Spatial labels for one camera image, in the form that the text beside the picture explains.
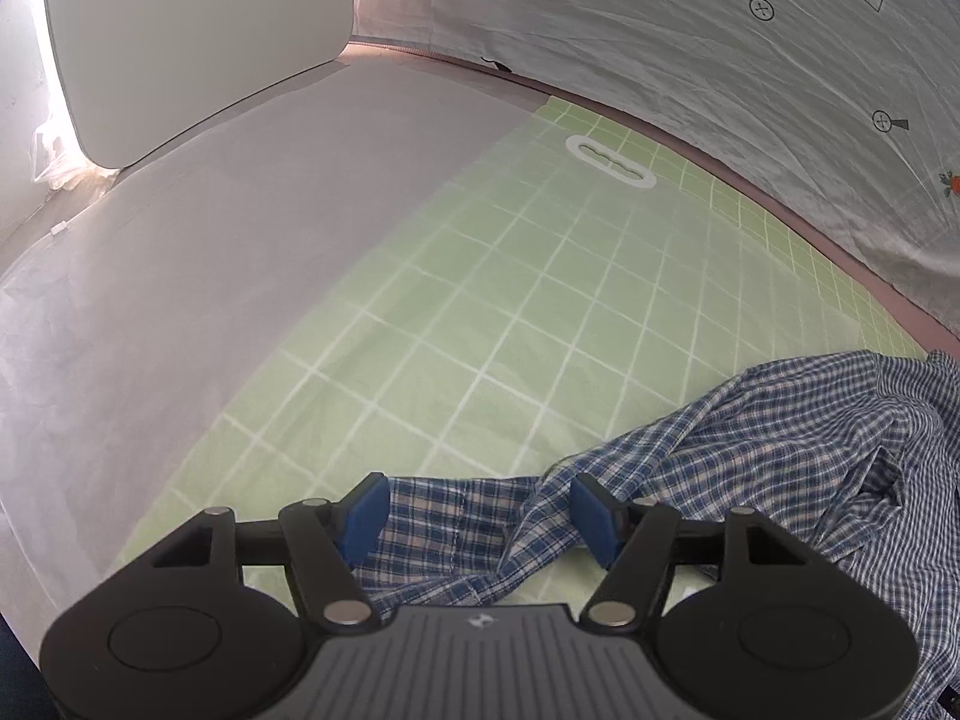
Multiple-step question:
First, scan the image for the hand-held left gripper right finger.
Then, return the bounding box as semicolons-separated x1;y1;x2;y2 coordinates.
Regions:
568;472;837;629

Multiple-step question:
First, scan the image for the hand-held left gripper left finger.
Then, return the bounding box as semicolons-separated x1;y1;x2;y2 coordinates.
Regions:
116;472;392;629

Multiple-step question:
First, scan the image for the blue plaid shirt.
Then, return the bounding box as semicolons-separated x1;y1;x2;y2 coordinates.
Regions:
352;349;960;720

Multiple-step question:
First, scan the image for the green grid mat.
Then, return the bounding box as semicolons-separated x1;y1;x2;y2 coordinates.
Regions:
112;97;947;610

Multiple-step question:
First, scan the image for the white translucent sheet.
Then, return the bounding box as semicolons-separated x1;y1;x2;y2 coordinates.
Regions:
0;58;557;616

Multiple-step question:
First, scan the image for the grey printed cloth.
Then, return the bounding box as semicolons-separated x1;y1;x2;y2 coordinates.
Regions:
352;0;960;332

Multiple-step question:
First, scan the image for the crumpled clear plastic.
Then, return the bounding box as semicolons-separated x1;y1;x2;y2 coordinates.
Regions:
31;109;117;192

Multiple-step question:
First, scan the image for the white rounded panel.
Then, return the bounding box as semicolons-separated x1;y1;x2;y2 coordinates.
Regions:
39;0;357;170

